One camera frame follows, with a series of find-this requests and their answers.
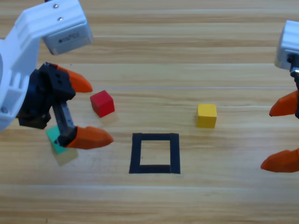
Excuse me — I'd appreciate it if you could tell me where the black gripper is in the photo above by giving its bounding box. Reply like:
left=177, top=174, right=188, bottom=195
left=260, top=74, right=299, bottom=173
left=16, top=62, right=114, bottom=150

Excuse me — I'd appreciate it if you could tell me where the red block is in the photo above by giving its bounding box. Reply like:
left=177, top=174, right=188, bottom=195
left=90, top=90, right=115, bottom=118

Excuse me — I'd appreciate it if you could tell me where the green block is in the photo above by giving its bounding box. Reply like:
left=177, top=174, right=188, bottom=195
left=45, top=126, right=69, bottom=155

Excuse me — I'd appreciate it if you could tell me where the yellow block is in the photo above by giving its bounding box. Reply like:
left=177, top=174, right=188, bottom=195
left=196, top=104, right=217, bottom=128

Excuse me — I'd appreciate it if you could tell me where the black tape square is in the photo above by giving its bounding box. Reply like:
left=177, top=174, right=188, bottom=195
left=128, top=133, right=181, bottom=175

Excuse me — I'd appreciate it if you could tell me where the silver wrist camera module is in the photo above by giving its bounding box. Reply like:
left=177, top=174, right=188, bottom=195
left=42, top=20, right=94, bottom=56

